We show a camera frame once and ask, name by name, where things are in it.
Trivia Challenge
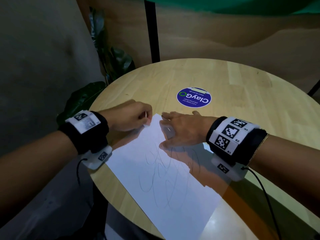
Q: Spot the black wristband with markers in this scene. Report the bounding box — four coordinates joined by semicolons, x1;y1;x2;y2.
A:
58;110;109;155
206;116;268;167

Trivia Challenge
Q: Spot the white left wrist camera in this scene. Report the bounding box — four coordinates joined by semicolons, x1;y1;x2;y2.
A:
81;145;113;170

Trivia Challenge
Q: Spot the black right camera cable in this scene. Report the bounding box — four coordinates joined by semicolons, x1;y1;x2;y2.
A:
241;167;282;240

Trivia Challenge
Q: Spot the thin gold bracelet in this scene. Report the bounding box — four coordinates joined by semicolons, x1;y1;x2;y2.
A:
249;133;269;165

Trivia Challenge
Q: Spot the black vertical pole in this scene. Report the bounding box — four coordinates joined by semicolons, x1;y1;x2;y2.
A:
144;0;160;63

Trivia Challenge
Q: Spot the wooden panel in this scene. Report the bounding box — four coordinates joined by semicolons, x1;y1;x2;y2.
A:
75;0;320;94

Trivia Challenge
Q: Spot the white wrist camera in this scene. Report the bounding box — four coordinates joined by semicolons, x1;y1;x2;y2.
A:
211;154;248;182
81;145;113;170

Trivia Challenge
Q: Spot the person's left hand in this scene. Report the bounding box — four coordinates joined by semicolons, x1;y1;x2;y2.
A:
99;100;153;133

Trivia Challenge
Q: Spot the person's right hand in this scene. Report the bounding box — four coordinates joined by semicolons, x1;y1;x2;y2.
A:
159;110;218;150

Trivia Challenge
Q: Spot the black right wristband with markers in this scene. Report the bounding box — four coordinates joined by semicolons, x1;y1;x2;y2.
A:
206;116;268;167

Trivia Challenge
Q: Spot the person's left forearm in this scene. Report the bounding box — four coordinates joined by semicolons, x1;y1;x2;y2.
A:
0;131;78;218

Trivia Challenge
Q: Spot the person's right forearm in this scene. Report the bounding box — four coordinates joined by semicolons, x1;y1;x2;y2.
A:
250;134;320;210

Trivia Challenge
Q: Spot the white paper sheet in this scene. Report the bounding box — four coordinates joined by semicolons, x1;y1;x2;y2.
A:
105;113;232;240

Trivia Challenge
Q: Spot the black camera cable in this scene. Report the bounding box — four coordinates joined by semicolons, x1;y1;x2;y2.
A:
76;158;88;187
241;167;282;240

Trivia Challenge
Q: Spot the round wooden table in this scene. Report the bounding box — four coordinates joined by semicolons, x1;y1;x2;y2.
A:
89;58;320;240

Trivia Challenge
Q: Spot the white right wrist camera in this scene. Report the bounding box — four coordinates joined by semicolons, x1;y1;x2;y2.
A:
211;154;248;182

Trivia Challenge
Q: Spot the round blue sticker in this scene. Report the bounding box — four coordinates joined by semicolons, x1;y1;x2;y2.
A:
176;87;212;108

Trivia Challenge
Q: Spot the dark green leafy plant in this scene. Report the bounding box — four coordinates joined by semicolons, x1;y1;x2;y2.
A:
56;7;136;127

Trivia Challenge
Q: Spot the black left camera cable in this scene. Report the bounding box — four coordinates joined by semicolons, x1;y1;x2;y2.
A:
76;158;88;187

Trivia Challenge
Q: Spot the black left wristband with markers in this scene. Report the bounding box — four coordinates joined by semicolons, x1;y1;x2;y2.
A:
58;110;109;155

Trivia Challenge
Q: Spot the black slanted metal bar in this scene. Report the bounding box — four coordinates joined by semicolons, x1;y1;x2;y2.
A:
307;80;320;97

